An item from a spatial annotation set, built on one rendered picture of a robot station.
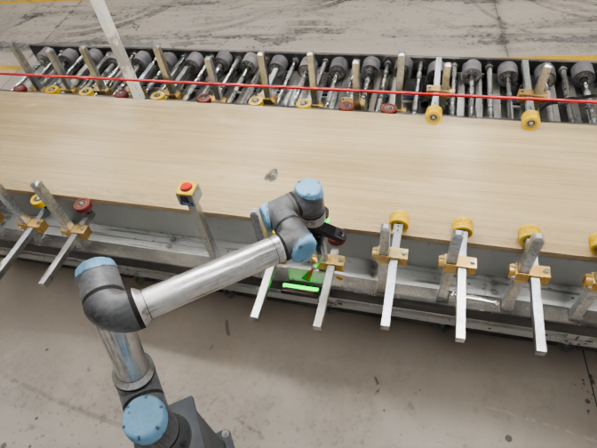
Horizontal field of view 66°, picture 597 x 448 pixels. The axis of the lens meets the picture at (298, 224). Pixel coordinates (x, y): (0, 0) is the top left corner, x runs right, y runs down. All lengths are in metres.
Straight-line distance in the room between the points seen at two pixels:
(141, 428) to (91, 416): 1.15
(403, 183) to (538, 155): 0.64
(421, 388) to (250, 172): 1.41
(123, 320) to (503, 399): 1.96
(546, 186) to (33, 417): 2.84
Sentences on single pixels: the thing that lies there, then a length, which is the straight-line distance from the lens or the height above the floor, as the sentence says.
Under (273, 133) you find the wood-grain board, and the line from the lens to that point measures 2.48.
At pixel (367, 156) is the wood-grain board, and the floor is 0.90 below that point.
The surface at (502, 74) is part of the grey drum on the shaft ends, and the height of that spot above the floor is 0.83.
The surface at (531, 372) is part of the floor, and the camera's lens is 2.78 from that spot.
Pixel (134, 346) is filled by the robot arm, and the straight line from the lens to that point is 1.66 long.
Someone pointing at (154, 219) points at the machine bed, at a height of 0.72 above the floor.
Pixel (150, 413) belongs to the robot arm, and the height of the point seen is 0.87.
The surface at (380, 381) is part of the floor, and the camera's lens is 2.62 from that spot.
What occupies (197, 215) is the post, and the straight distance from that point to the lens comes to 1.91.
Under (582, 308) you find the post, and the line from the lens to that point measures 2.07.
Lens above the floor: 2.44
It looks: 50 degrees down
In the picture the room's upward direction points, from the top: 9 degrees counter-clockwise
